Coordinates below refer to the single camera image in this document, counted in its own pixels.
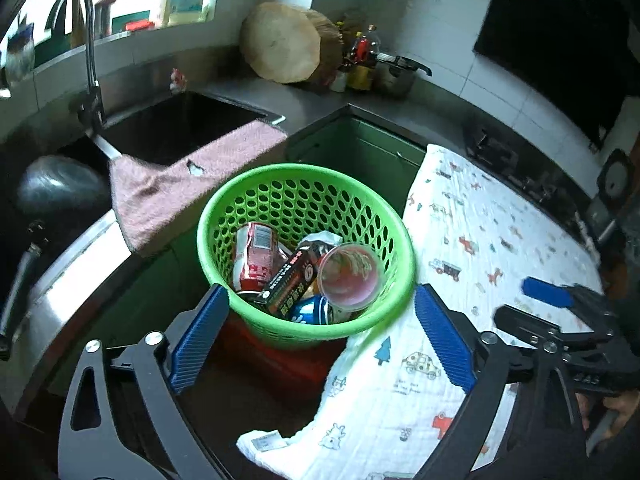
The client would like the steel pot with lid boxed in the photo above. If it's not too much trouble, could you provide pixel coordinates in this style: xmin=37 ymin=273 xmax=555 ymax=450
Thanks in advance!
xmin=375 ymin=52 xmax=433 ymax=98

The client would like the red cola can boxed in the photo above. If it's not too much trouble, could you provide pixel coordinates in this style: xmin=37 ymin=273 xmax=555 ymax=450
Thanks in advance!
xmin=231 ymin=221 xmax=279 ymax=293

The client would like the person's right hand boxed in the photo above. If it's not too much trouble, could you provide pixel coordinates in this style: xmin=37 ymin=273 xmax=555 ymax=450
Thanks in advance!
xmin=575 ymin=392 xmax=640 ymax=456

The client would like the black range hood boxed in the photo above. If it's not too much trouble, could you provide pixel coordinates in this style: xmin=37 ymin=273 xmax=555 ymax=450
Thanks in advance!
xmin=472 ymin=0 xmax=633 ymax=151

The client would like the green kitchen cabinet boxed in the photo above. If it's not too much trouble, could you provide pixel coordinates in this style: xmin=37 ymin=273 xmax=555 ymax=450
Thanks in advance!
xmin=285 ymin=115 xmax=428 ymax=211

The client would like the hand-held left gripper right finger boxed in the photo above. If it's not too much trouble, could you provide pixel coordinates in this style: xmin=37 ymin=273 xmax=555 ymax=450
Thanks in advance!
xmin=414 ymin=282 xmax=587 ymax=480

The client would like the pink towel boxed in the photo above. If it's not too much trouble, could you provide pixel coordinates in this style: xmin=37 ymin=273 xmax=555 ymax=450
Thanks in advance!
xmin=109 ymin=120 xmax=289 ymax=253

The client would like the green perforated plastic basket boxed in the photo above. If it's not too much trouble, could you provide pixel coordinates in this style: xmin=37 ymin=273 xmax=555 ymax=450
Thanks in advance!
xmin=196 ymin=162 xmax=417 ymax=348

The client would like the white paper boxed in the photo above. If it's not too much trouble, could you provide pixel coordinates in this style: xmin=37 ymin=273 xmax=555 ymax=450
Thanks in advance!
xmin=298 ymin=231 xmax=343 ymax=256

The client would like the printed white tablecloth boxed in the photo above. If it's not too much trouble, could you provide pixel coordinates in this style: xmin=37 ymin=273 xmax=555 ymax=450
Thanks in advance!
xmin=236 ymin=144 xmax=606 ymax=480

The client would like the kitchen sink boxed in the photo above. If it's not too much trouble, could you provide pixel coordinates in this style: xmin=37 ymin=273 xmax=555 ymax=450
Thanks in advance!
xmin=55 ymin=91 xmax=287 ymax=166

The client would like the steel faucet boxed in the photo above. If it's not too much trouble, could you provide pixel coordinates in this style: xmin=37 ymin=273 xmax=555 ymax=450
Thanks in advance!
xmin=45 ymin=0 xmax=123 ymax=161

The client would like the yellow jar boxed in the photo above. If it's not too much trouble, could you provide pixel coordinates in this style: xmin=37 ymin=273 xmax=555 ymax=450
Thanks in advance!
xmin=347 ymin=57 xmax=376 ymax=92

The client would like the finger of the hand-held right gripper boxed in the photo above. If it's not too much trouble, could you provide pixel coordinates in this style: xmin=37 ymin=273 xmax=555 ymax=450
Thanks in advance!
xmin=521 ymin=276 xmax=576 ymax=309
xmin=493 ymin=304 xmax=561 ymax=347

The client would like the black gas stove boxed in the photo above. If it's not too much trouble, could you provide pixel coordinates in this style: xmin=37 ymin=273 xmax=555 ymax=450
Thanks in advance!
xmin=462 ymin=120 xmax=591 ymax=221

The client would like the red plastic stool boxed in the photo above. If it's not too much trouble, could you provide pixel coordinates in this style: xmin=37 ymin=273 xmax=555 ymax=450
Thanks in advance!
xmin=215 ymin=310 xmax=346 ymax=386

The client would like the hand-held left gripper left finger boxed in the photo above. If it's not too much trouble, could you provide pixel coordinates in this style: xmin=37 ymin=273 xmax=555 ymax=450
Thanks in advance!
xmin=57 ymin=282 xmax=231 ymax=480

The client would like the black rice cooker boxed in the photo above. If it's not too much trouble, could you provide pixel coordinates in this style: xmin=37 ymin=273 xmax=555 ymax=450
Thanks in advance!
xmin=582 ymin=147 xmax=636 ymax=246

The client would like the round wooden chopping block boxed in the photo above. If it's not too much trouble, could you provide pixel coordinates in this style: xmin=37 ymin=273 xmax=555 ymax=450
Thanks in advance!
xmin=239 ymin=2 xmax=343 ymax=84

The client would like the clear plastic cup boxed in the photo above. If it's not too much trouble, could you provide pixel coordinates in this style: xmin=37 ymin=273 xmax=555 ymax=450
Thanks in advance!
xmin=317 ymin=241 xmax=383 ymax=311

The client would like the dark wok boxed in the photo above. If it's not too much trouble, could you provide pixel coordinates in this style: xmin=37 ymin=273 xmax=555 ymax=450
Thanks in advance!
xmin=0 ymin=155 xmax=111 ymax=361

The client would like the blue and silver can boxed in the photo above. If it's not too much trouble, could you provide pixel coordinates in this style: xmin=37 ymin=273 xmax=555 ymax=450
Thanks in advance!
xmin=282 ymin=294 xmax=333 ymax=325

